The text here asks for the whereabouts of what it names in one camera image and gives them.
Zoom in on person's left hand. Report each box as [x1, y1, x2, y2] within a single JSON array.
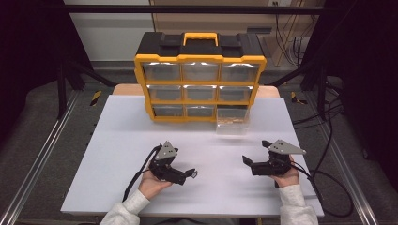
[[137, 171, 174, 201]]

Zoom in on wooden table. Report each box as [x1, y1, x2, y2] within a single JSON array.
[[112, 83, 281, 98]]

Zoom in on black metal stand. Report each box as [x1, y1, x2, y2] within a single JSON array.
[[268, 59, 329, 121], [55, 59, 117, 120]]

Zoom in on hand-held gripper cable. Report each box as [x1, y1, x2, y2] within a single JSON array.
[[121, 143, 163, 203], [290, 160, 355, 218]]

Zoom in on right hand-held gripper cable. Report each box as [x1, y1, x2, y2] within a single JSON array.
[[290, 160, 355, 218]]

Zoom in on left hand-held gripper cable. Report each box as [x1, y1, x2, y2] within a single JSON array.
[[121, 143, 163, 203]]

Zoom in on hanging black cables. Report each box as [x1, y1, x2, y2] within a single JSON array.
[[274, 13, 314, 68]]

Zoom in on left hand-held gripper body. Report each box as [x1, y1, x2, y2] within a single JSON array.
[[148, 140, 189, 186]]

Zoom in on clear plastic organizer drawer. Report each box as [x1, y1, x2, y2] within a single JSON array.
[[215, 106, 252, 136]]

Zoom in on person's right hand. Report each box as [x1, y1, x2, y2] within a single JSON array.
[[269, 155, 300, 189]]

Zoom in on black curtain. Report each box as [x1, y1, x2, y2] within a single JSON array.
[[0, 0, 92, 148], [299, 0, 398, 191]]

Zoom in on left yellow clamp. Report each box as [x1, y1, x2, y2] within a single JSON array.
[[89, 90, 102, 107]]

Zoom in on black horizontal frame bar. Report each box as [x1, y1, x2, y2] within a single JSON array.
[[64, 4, 327, 15]]

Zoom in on black floor cables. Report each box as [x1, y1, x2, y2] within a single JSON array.
[[292, 78, 345, 130]]

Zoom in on grid of clear drawers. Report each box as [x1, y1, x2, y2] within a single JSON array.
[[142, 61, 261, 119]]

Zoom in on yellow black organizer cabinet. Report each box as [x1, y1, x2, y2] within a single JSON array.
[[133, 32, 268, 124]]

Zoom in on white foam board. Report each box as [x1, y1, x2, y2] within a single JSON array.
[[60, 94, 325, 218]]

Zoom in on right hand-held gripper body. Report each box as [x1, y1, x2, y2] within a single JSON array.
[[250, 139, 307, 176]]

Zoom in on light wooden cabinet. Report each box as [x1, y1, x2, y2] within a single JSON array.
[[151, 0, 327, 36]]

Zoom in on aluminium floor rail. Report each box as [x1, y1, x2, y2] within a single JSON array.
[[0, 90, 81, 225], [304, 93, 380, 225]]

